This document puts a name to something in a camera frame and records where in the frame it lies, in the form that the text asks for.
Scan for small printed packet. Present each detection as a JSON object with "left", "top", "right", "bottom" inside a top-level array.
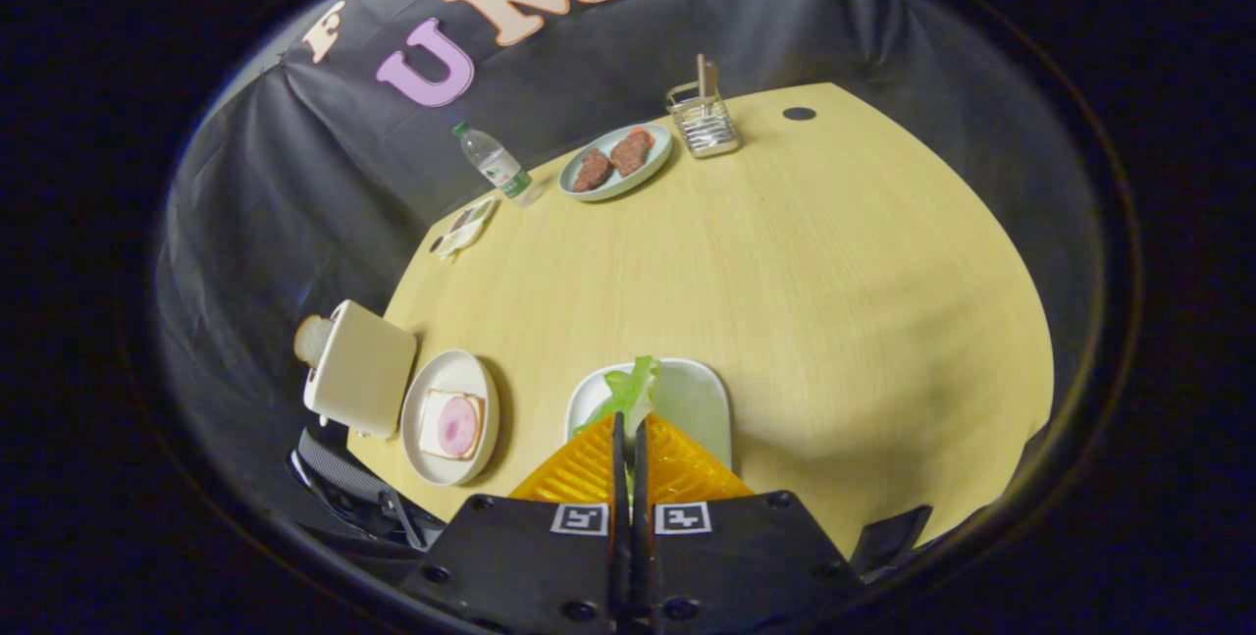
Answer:
[{"left": 437, "top": 197, "right": 497, "bottom": 261}]

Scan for bread slice under ham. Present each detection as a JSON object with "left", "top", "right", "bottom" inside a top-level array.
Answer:
[{"left": 419, "top": 389, "right": 486, "bottom": 461}]

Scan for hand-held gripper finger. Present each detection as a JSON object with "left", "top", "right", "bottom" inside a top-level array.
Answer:
[
  {"left": 397, "top": 412, "right": 630, "bottom": 634},
  {"left": 632, "top": 412, "right": 866, "bottom": 634}
]

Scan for cream toaster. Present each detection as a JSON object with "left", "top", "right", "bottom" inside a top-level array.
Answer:
[{"left": 303, "top": 299, "right": 418, "bottom": 440}]

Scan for round white plate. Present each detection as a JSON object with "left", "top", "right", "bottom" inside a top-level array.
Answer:
[{"left": 400, "top": 349, "right": 501, "bottom": 487}]

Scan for green lettuce leaf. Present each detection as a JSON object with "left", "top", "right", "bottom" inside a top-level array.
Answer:
[{"left": 573, "top": 355, "right": 661, "bottom": 442}]

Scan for black backdrop cloth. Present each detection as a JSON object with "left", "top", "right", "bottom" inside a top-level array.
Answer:
[{"left": 152, "top": 0, "right": 1110, "bottom": 557}]

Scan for bread slice in toaster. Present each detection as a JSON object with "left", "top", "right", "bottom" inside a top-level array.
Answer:
[{"left": 293, "top": 314, "right": 337, "bottom": 368}]

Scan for square white plate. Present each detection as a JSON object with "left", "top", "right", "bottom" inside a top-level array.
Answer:
[{"left": 564, "top": 358, "right": 733, "bottom": 475}]

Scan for brown meat patty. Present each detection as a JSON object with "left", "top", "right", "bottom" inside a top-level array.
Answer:
[
  {"left": 610, "top": 130, "right": 654, "bottom": 177},
  {"left": 572, "top": 149, "right": 614, "bottom": 193}
]

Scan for pink ham slice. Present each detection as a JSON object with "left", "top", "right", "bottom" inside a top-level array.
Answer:
[{"left": 437, "top": 396, "right": 480, "bottom": 456}]

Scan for metal wire utensil holder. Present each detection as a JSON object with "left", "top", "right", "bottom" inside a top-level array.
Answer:
[{"left": 666, "top": 82, "right": 742, "bottom": 159}]

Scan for pale green plate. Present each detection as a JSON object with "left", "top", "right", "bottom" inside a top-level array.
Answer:
[{"left": 557, "top": 122, "right": 674, "bottom": 202}]

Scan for clear plastic water bottle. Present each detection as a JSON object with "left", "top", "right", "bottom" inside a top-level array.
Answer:
[{"left": 451, "top": 122, "right": 537, "bottom": 202}]

